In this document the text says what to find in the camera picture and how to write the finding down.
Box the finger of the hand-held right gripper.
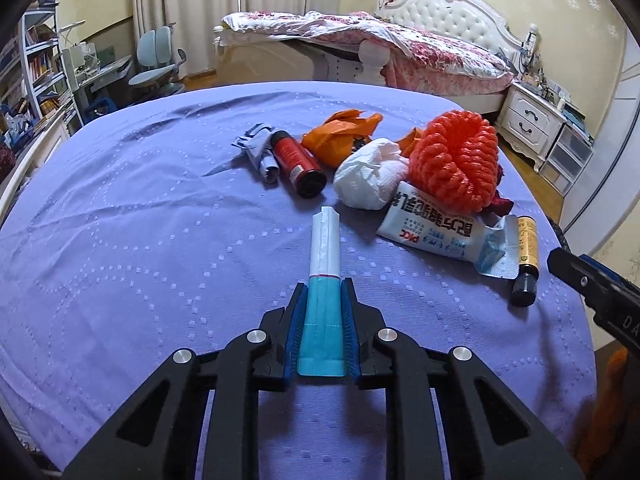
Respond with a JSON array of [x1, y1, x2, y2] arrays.
[[546, 247, 627, 312]]

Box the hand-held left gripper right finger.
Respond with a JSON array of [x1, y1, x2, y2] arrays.
[[340, 277, 586, 480]]

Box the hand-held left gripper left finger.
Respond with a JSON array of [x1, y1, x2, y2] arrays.
[[60, 282, 308, 480]]

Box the teal and white tube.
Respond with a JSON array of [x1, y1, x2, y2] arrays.
[[296, 206, 347, 377]]

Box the white tissue wad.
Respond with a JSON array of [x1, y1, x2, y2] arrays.
[[333, 138, 411, 210]]

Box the orange foam fruit net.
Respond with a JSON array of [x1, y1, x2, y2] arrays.
[[408, 108, 500, 213]]

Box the grey paper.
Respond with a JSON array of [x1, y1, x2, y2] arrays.
[[202, 123, 281, 187]]

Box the small orange plastic bag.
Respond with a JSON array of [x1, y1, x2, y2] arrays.
[[399, 127, 426, 159]]

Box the small brown bottle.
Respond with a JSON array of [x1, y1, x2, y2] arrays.
[[509, 215, 541, 308]]

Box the dark red wrapper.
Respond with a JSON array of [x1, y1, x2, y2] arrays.
[[480, 162, 515, 221]]

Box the clear plastic drawer unit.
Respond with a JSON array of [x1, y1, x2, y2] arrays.
[[539, 122, 596, 196]]

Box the sliding wardrobe door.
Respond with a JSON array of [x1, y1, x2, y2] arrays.
[[560, 25, 640, 271]]

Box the white snack packet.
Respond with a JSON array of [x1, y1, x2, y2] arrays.
[[376, 181, 521, 278]]

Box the stack of books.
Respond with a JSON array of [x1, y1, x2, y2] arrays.
[[559, 99, 594, 137]]

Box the white nightstand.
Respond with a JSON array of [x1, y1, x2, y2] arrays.
[[495, 81, 568, 173]]

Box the red can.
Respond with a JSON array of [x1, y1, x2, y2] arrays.
[[270, 131, 328, 198]]

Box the purple bedspread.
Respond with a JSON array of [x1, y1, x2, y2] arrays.
[[0, 80, 598, 480]]

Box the pink floral quilt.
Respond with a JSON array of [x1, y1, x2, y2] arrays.
[[221, 10, 515, 96]]

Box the bed with floral blanket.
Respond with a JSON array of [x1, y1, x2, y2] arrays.
[[214, 0, 538, 111]]

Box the pale blue desk chair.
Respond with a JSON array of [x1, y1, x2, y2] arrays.
[[129, 26, 188, 98]]

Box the white study desk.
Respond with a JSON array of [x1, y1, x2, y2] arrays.
[[62, 42, 133, 121]]

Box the white curtains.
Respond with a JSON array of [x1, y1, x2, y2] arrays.
[[132, 0, 343, 81]]

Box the white bookshelf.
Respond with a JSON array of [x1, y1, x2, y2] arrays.
[[0, 0, 81, 141]]

